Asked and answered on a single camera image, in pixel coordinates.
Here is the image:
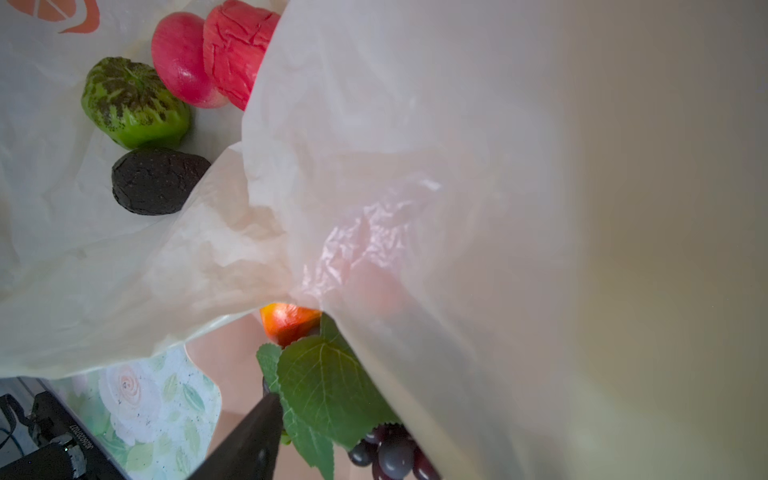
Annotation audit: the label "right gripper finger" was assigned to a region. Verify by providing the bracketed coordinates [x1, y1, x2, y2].
[188, 393, 283, 480]

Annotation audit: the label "red yellow peach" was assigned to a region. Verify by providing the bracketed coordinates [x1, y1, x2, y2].
[259, 303, 323, 348]

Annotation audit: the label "dark purple grape bunch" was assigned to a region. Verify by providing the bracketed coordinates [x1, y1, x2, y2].
[256, 313, 442, 480]

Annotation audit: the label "dark avocado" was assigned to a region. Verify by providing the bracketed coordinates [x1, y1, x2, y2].
[111, 147, 211, 216]

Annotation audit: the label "translucent cream plastic bag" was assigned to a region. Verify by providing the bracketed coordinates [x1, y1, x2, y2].
[1, 1, 767, 479]

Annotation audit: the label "green bumpy fruit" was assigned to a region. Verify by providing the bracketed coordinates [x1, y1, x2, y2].
[81, 57, 192, 150]

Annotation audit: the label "red apple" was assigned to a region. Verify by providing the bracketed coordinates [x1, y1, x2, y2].
[151, 12, 229, 109]

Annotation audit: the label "red bumpy fruit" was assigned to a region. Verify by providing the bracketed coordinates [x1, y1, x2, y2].
[203, 1, 281, 110]

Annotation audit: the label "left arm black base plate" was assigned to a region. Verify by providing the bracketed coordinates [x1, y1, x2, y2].
[29, 391, 128, 480]

